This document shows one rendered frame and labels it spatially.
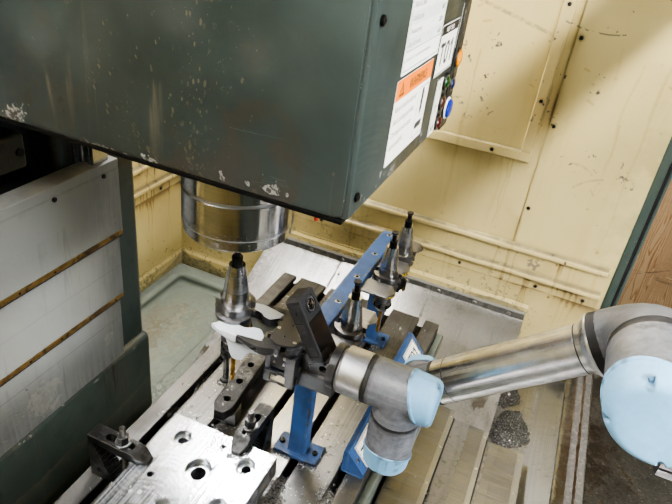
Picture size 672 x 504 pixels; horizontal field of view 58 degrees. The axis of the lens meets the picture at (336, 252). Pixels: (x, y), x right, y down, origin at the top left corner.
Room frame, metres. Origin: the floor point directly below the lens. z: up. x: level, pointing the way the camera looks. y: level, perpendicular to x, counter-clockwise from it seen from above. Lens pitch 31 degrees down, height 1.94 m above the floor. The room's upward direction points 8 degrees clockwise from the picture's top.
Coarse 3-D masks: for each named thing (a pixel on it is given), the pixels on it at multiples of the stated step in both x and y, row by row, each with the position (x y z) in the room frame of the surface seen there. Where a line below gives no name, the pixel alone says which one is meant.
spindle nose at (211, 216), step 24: (192, 192) 0.71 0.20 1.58; (216, 192) 0.69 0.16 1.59; (192, 216) 0.71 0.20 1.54; (216, 216) 0.69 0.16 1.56; (240, 216) 0.69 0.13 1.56; (264, 216) 0.70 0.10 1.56; (288, 216) 0.74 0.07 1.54; (216, 240) 0.69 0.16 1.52; (240, 240) 0.69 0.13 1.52; (264, 240) 0.71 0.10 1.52
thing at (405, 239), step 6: (402, 228) 1.24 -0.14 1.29; (408, 228) 1.23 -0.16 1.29; (402, 234) 1.23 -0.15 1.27; (408, 234) 1.23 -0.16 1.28; (402, 240) 1.23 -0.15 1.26; (408, 240) 1.23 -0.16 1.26; (402, 246) 1.23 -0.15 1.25; (408, 246) 1.23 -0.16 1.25; (402, 252) 1.22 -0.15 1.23; (408, 252) 1.23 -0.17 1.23
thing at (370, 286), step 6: (366, 282) 1.10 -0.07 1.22; (372, 282) 1.10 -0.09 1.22; (378, 282) 1.11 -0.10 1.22; (360, 288) 1.08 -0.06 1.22; (366, 288) 1.08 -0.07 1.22; (372, 288) 1.08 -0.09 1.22; (378, 288) 1.08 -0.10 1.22; (384, 288) 1.09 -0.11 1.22; (390, 288) 1.09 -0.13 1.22; (372, 294) 1.06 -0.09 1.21; (378, 294) 1.06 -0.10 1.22; (384, 294) 1.06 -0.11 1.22; (390, 294) 1.07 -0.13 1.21
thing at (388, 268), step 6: (384, 252) 1.14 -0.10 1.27; (390, 252) 1.13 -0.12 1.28; (396, 252) 1.13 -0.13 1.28; (384, 258) 1.13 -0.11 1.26; (390, 258) 1.12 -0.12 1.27; (396, 258) 1.13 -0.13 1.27; (384, 264) 1.13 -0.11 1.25; (390, 264) 1.12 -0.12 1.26; (396, 264) 1.13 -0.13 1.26; (378, 270) 1.14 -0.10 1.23; (384, 270) 1.12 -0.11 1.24; (390, 270) 1.12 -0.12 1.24; (396, 270) 1.13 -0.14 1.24; (384, 276) 1.12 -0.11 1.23; (390, 276) 1.12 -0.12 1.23
